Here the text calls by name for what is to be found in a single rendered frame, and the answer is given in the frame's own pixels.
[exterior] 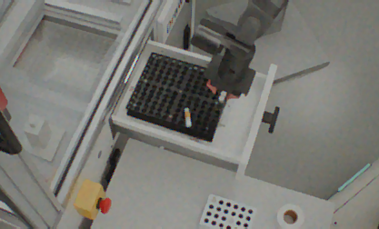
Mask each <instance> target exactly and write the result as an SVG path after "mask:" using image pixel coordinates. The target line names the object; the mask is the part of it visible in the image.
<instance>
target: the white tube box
mask: <svg viewBox="0 0 379 229"><path fill-rule="evenodd" d="M213 196H215V197H216V201H215V202H212V197H213ZM256 210H257V208H254V207H252V206H248V205H246V204H239V203H237V202H236V201H232V200H229V199H227V198H223V197H220V196H218V195H215V194H210V195H209V197H208V199H207V203H206V206H205V208H204V211H203V215H202V217H201V219H200V222H199V224H198V228H202V229H251V227H252V224H253V221H254V219H255V214H256ZM230 217H233V218H234V222H233V223H232V224H229V219H230Z"/></svg>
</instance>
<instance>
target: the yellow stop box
mask: <svg viewBox="0 0 379 229"><path fill-rule="evenodd" d="M104 199H105V191H104V189H103V187H102V186H101V185H100V184H99V183H97V182H92V181H90V180H87V179H84V182H83V183H82V185H81V189H80V190H79V193H78V195H77V197H76V199H75V203H74V207H75V210H76V211H77V212H78V213H79V215H83V216H85V217H87V218H89V219H92V220H95V218H96V217H97V213H98V212H99V210H100V208H99V204H100V203H101V201H102V200H104Z"/></svg>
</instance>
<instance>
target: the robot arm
mask: <svg viewBox="0 0 379 229"><path fill-rule="evenodd" d="M287 2H289V0H253V1H252V2H251V3H250V4H249V5H248V7H246V9H245V10H244V12H243V13H242V15H241V16H240V17H239V18H238V23H237V26H236V25H234V24H232V23H231V22H226V21H223V20H222V19H219V18H215V17H214V16H212V15H207V16H205V17H203V19H202V20H201V21H200V22H199V25H198V26H197V27H196V29H195V30H194V34H193V36H192V38H191V45H193V46H196V47H198V48H200V49H201V50H204V51H206V52H207V53H208V54H210V55H213V58H212V59H211V61H210V63H209V66H208V67H207V69H206V71H205V72H204V79H205V78H207V79H209V81H208V83H207V86H208V87H209V88H210V89H211V90H212V91H213V93H215V92H216V90H217V88H218V89H220V90H223V91H224V92H226V93H229V95H228V96H227V100H229V99H239V98H240V96H241V94H244V96H247V94H248V93H249V91H250V89H251V85H252V82H253V81H254V76H255V74H256V71H255V70H254V69H252V68H249V65H250V63H251V61H252V60H253V58H254V53H255V51H256V47H255V45H254V42H255V39H259V38H260V37H262V35H264V33H265V32H266V30H267V29H268V28H269V26H271V24H272V23H273V22H274V20H275V18H276V17H277V16H278V15H279V13H280V12H281V11H282V10H283V9H284V7H285V5H286V4H287ZM224 47H226V49H225V53H224V56H221V55H218V54H221V52H222V51H223V49H224Z"/></svg>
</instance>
